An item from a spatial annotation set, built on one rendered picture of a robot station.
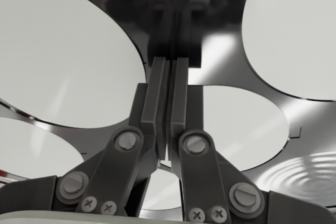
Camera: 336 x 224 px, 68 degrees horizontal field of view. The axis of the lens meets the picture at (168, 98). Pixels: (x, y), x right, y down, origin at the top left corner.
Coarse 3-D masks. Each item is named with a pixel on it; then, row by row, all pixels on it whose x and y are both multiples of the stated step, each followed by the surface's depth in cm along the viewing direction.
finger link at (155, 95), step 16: (160, 64) 11; (160, 80) 10; (144, 96) 11; (160, 96) 10; (144, 112) 9; (160, 112) 9; (144, 128) 9; (160, 128) 9; (160, 144) 10; (96, 160) 9; (144, 160) 9; (160, 160) 11; (64, 176) 8; (80, 176) 8; (144, 176) 10; (64, 192) 8; (80, 192) 8
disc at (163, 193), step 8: (152, 176) 21; (160, 176) 21; (168, 176) 21; (176, 176) 21; (152, 184) 23; (160, 184) 22; (168, 184) 22; (176, 184) 22; (152, 192) 24; (160, 192) 24; (168, 192) 24; (176, 192) 23; (144, 200) 26; (152, 200) 25; (160, 200) 25; (168, 200) 25; (176, 200) 25; (144, 208) 27; (152, 208) 27; (160, 208) 27; (168, 208) 27
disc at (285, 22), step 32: (256, 0) 10; (288, 0) 10; (320, 0) 9; (256, 32) 11; (288, 32) 10; (320, 32) 10; (256, 64) 12; (288, 64) 12; (320, 64) 12; (320, 96) 13
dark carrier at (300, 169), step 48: (96, 0) 10; (144, 0) 10; (192, 0) 10; (240, 0) 10; (144, 48) 12; (192, 48) 11; (240, 48) 11; (288, 96) 13; (96, 144) 18; (288, 144) 16; (288, 192) 22
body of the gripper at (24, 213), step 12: (0, 216) 6; (12, 216) 6; (24, 216) 6; (36, 216) 6; (48, 216) 6; (60, 216) 6; (72, 216) 6; (84, 216) 6; (96, 216) 6; (108, 216) 7; (120, 216) 7
